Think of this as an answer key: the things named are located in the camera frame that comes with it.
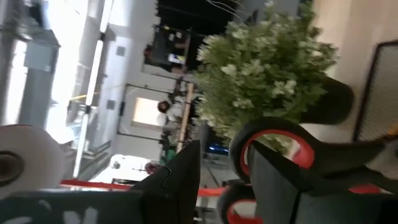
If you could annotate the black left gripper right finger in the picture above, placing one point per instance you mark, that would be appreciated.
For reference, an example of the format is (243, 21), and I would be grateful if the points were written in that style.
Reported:
(273, 193)

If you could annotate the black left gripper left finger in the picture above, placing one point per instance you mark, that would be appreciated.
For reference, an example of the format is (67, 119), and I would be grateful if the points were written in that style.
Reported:
(168, 193)

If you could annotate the red and black scissors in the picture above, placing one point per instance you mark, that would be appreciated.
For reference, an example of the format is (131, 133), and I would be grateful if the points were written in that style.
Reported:
(342, 152)

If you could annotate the black mesh desk organizer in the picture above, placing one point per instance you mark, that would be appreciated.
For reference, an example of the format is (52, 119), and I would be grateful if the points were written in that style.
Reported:
(382, 93)

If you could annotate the person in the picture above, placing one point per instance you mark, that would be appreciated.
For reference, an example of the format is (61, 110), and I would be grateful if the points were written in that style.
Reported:
(174, 112)

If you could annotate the green potted plant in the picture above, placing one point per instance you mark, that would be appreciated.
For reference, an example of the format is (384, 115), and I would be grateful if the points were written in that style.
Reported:
(264, 62)

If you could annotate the red desk lamp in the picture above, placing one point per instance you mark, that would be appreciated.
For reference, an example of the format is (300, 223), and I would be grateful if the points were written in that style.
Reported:
(37, 155)

